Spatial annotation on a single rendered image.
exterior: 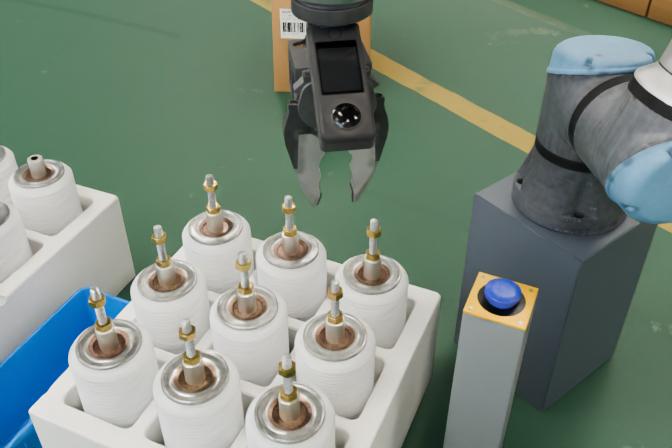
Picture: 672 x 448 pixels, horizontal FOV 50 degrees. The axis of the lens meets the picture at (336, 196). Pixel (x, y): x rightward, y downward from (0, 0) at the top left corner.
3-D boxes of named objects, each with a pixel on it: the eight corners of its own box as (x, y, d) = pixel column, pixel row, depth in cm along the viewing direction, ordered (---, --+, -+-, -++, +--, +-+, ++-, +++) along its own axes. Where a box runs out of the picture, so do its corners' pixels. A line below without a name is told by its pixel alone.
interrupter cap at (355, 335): (337, 374, 82) (337, 370, 81) (289, 340, 86) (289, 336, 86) (380, 336, 86) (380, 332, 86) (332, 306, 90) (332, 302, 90)
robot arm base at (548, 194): (558, 156, 108) (571, 97, 102) (648, 205, 98) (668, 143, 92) (488, 194, 100) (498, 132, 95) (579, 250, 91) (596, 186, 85)
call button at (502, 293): (488, 285, 85) (490, 272, 83) (522, 295, 83) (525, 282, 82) (478, 308, 82) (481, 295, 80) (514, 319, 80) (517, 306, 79)
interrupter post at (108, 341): (104, 357, 84) (99, 338, 82) (95, 345, 85) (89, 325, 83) (123, 347, 85) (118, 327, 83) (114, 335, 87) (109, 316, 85)
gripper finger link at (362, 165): (371, 168, 78) (361, 94, 73) (383, 201, 74) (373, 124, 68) (343, 174, 78) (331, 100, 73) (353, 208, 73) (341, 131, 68)
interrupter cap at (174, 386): (156, 363, 83) (155, 359, 83) (221, 346, 85) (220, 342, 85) (167, 415, 77) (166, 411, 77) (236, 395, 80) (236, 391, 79)
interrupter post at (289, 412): (279, 406, 78) (277, 386, 76) (301, 405, 79) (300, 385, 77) (278, 424, 77) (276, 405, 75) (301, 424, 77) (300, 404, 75)
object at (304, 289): (291, 377, 104) (286, 285, 93) (250, 340, 109) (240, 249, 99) (340, 342, 109) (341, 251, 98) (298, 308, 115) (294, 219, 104)
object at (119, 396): (118, 485, 90) (88, 391, 80) (84, 434, 96) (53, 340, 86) (185, 442, 95) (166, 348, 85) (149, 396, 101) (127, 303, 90)
